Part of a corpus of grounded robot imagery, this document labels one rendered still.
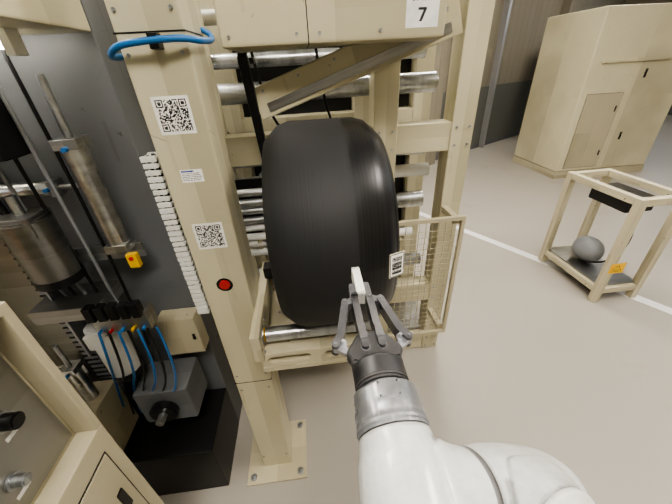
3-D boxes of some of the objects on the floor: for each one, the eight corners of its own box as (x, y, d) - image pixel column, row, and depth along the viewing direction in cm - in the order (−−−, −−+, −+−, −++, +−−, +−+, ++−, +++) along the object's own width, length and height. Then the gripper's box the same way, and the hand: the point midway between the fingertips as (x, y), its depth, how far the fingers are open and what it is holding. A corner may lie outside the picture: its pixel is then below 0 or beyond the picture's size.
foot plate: (247, 487, 137) (246, 484, 136) (254, 426, 160) (253, 424, 159) (307, 478, 139) (307, 475, 138) (305, 419, 162) (305, 417, 161)
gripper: (434, 370, 40) (389, 254, 58) (335, 383, 39) (320, 261, 58) (425, 397, 45) (386, 282, 63) (336, 409, 44) (323, 289, 62)
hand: (358, 285), depth 58 cm, fingers closed
